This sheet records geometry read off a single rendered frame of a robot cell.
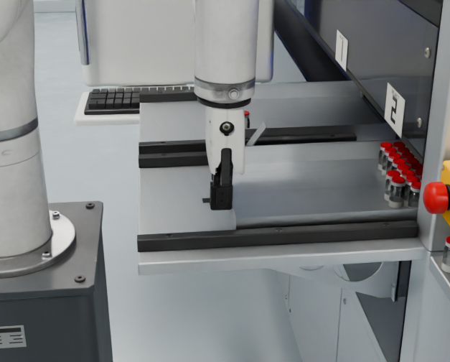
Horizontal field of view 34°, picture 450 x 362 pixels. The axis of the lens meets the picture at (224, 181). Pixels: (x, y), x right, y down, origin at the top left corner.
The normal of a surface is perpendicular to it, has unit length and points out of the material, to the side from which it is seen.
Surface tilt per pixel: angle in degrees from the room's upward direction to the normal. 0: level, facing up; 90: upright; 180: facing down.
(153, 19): 90
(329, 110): 0
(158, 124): 0
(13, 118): 89
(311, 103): 0
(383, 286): 90
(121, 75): 90
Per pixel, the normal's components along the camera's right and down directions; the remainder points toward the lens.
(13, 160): 0.63, 0.33
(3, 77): 0.33, -0.65
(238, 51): 0.41, 0.40
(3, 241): 0.17, 0.42
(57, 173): 0.00, -0.90
